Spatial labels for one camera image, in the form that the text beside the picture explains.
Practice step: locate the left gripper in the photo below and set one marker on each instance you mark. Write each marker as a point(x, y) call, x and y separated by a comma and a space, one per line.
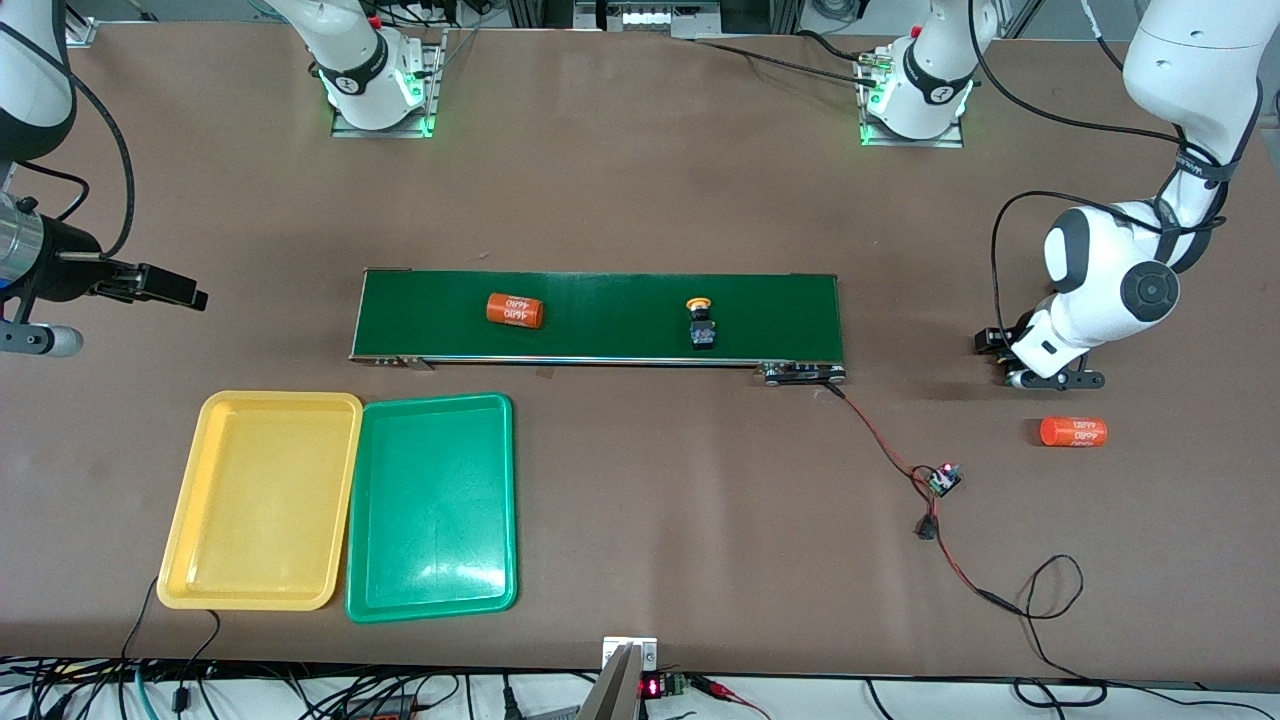
point(1003, 342)

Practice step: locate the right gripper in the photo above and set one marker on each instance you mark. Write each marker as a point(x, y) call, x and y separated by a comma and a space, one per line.
point(68, 262)

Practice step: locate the orange cylinder white 4680 print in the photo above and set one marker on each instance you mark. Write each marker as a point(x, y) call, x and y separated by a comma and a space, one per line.
point(1073, 432)
point(515, 311)

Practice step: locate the yellow push button switch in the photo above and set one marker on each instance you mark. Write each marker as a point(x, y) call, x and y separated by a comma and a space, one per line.
point(703, 332)

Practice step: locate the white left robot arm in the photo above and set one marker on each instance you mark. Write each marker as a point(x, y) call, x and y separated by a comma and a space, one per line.
point(1100, 270)

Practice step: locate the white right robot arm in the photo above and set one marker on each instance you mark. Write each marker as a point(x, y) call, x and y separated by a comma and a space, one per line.
point(350, 60)

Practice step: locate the black motor controller board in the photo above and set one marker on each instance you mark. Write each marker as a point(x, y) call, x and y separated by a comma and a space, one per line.
point(943, 481)

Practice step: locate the yellow plastic tray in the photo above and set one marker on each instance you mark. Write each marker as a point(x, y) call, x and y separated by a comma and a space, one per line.
point(260, 500)

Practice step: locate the green plastic tray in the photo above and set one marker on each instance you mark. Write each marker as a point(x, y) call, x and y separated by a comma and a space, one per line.
point(430, 510)

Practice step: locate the green conveyor belt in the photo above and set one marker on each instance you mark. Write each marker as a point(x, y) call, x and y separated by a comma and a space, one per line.
point(600, 340)

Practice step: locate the red alligator clip lead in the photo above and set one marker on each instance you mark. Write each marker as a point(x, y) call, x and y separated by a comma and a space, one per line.
point(715, 688)

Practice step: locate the white lit device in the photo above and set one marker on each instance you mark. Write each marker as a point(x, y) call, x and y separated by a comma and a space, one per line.
point(650, 15)

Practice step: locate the red digit display module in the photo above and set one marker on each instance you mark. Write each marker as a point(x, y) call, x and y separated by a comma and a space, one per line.
point(652, 687)

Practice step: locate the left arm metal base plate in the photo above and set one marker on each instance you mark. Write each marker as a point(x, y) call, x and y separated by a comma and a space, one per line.
point(945, 140)

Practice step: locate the aluminium profile bracket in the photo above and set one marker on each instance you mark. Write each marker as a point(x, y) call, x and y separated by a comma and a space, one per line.
point(1228, 50)
point(85, 33)

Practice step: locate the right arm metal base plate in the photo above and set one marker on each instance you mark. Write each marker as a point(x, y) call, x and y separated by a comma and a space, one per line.
point(432, 80)

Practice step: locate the silver metal table bracket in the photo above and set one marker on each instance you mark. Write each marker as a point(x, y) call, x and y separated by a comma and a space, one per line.
point(645, 655)

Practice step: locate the grey camera stand pole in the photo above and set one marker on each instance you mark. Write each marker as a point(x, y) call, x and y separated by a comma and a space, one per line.
point(610, 695)

